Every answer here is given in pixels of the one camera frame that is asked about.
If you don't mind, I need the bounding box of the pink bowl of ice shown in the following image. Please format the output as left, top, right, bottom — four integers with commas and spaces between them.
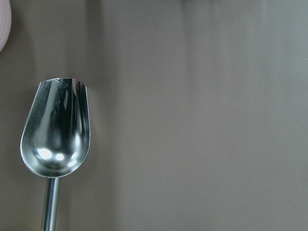
0, 0, 12, 51

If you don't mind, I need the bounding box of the steel ice scoop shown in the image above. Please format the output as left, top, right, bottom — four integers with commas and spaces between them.
20, 78, 90, 231

